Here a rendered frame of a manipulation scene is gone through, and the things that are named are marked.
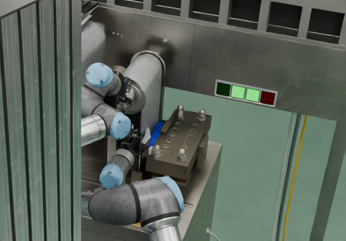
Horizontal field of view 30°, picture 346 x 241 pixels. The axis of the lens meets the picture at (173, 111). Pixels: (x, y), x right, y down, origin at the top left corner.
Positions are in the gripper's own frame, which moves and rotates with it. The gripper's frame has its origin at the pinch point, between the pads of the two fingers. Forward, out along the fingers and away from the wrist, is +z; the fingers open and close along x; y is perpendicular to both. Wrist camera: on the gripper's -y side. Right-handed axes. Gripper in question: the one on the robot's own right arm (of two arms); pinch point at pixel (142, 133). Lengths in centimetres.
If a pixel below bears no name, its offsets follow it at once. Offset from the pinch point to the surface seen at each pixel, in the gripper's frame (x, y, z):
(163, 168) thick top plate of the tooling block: -11.0, -9.2, -6.0
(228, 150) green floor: -11, -109, 168
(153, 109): -0.1, 4.1, 12.3
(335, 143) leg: -72, -15, 47
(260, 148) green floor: -32, -109, 179
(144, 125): -0.1, 2.2, 2.2
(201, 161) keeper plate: -21.6, -13.8, 10.5
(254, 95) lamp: -36.3, 9.7, 29.9
